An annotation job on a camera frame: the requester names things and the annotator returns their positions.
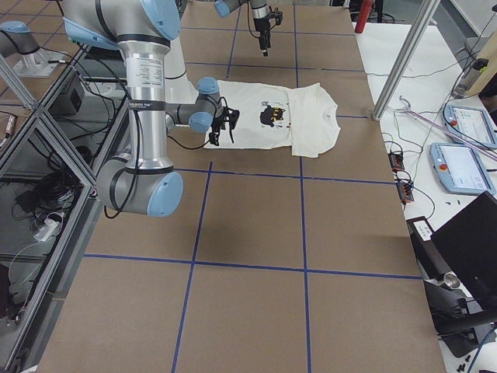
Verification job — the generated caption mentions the aluminium frame post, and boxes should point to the aluminium frame post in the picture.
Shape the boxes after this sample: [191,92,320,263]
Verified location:
[371,0,441,121]

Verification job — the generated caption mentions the black laptop monitor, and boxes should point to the black laptop monitor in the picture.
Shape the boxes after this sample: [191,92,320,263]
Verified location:
[431,192,496,309]

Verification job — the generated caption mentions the blue teach pendant far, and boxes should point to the blue teach pendant far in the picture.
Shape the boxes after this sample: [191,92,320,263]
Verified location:
[443,105,496,149]

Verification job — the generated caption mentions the black box with label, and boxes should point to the black box with label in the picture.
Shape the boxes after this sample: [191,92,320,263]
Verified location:
[406,216,451,280]

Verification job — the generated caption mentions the blue teach pendant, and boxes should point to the blue teach pendant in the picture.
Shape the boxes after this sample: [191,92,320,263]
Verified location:
[443,105,496,149]
[429,143,496,195]

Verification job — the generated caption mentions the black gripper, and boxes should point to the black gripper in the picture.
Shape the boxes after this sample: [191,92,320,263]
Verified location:
[250,5,283,57]
[209,106,240,147]

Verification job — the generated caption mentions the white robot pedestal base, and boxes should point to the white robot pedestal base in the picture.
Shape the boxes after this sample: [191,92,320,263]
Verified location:
[164,37,197,104]

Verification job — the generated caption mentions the cream long-sleeve cat shirt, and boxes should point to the cream long-sleeve cat shirt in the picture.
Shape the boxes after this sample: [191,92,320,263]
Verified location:
[218,81,340,158]

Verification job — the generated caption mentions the blue teach pendant near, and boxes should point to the blue teach pendant near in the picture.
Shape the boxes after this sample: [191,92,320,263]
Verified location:
[429,143,496,195]

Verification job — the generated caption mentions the red bottle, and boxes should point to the red bottle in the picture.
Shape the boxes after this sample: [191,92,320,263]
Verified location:
[354,0,374,33]

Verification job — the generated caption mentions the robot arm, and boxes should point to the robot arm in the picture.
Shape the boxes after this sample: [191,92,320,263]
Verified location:
[214,0,283,57]
[63,1,240,218]

